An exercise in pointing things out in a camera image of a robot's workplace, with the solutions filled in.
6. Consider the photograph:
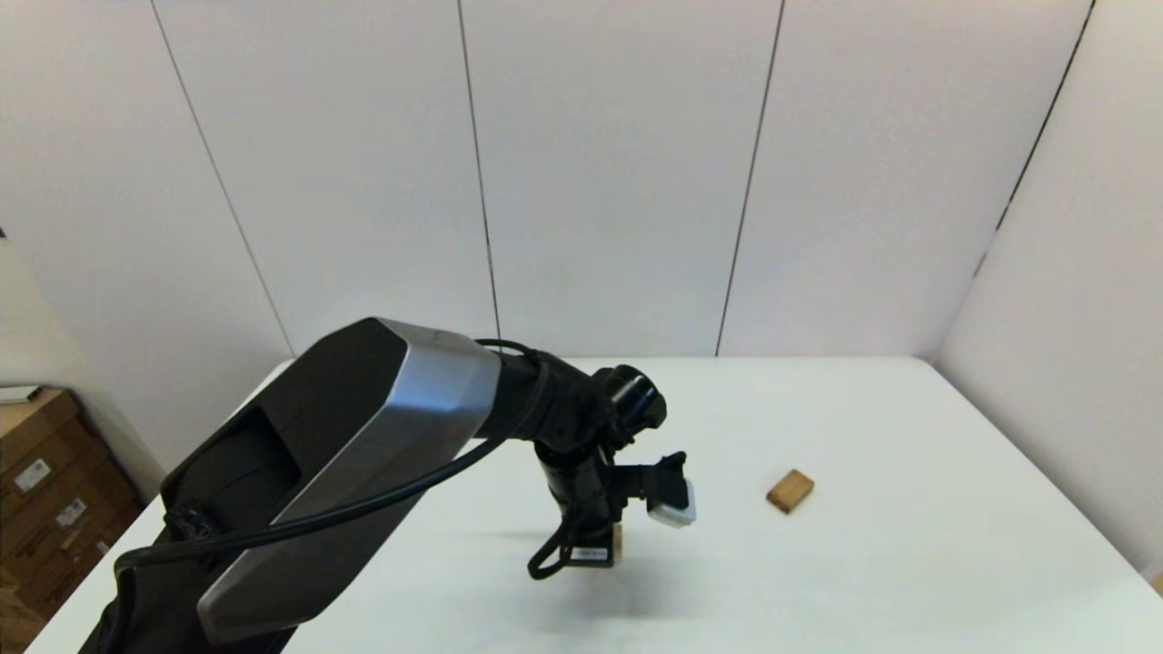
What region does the rectangular wooden building block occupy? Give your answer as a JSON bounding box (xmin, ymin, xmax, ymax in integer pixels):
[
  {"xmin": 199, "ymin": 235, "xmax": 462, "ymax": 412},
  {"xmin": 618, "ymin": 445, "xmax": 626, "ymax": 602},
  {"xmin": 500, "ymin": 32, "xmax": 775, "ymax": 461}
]
[{"xmin": 766, "ymin": 469, "xmax": 816, "ymax": 515}]

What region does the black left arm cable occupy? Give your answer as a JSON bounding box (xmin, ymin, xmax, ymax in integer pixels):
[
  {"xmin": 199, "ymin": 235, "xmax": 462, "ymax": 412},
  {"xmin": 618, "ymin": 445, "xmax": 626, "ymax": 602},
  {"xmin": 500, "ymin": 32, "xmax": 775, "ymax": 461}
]
[{"xmin": 114, "ymin": 339, "xmax": 584, "ymax": 582}]

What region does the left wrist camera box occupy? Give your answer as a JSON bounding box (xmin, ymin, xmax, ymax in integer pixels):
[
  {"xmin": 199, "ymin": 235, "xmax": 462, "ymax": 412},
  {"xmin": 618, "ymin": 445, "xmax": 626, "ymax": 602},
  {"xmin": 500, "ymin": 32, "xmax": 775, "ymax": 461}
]
[{"xmin": 645, "ymin": 452, "xmax": 698, "ymax": 530}]

